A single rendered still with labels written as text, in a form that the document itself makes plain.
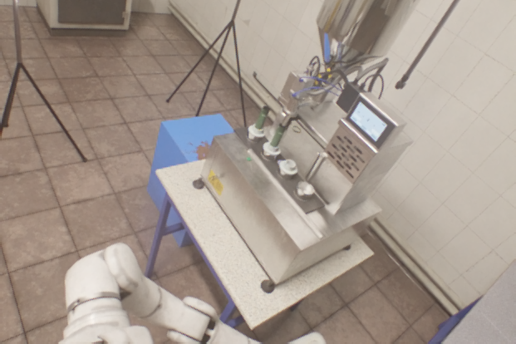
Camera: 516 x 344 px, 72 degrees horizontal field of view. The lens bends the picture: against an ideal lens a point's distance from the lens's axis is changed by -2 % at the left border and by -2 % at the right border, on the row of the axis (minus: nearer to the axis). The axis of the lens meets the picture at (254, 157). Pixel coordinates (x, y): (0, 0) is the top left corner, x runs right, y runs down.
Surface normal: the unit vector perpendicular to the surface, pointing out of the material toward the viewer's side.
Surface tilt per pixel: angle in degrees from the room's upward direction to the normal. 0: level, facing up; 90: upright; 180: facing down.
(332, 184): 90
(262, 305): 0
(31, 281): 0
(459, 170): 90
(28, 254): 0
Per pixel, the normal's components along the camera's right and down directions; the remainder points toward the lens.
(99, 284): 0.44, -0.73
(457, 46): -0.77, 0.18
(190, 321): 0.50, -0.25
